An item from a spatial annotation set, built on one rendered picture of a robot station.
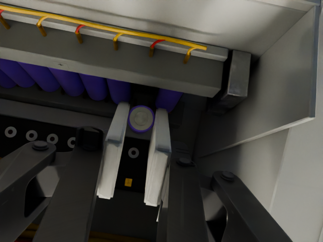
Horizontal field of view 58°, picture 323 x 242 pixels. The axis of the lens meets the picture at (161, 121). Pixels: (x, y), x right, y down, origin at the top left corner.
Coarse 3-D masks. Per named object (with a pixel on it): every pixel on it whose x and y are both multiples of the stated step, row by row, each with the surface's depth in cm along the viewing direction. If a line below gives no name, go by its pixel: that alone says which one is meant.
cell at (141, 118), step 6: (132, 108) 19; (138, 108) 19; (144, 108) 19; (132, 114) 19; (138, 114) 19; (144, 114) 19; (150, 114) 19; (132, 120) 19; (138, 120) 19; (144, 120) 19; (150, 120) 19; (132, 126) 19; (138, 126) 19; (144, 126) 19; (150, 126) 19; (138, 132) 19; (144, 132) 20
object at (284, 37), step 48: (0, 0) 16; (48, 0) 15; (96, 0) 15; (144, 0) 14; (192, 0) 13; (240, 0) 13; (288, 0) 12; (240, 48) 17; (288, 48) 14; (192, 96) 27; (240, 96) 17; (288, 96) 13
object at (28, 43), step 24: (0, 24) 16; (24, 24) 17; (96, 24) 15; (0, 48) 16; (24, 48) 16; (48, 48) 16; (72, 48) 17; (96, 48) 17; (120, 48) 17; (144, 48) 17; (192, 48) 16; (96, 72) 18; (120, 72) 17; (144, 72) 17; (168, 72) 17; (192, 72) 17; (216, 72) 17
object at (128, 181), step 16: (0, 128) 29; (16, 128) 29; (32, 128) 29; (48, 128) 29; (64, 128) 30; (0, 144) 29; (16, 144) 29; (64, 144) 29; (128, 144) 30; (144, 144) 30; (128, 160) 30; (144, 160) 30; (128, 176) 29; (144, 176) 29; (144, 192) 29
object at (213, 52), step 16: (16, 16) 16; (32, 16) 16; (80, 32) 17; (96, 32) 16; (112, 32) 16; (144, 32) 17; (160, 48) 17; (176, 48) 17; (208, 48) 17; (224, 48) 17
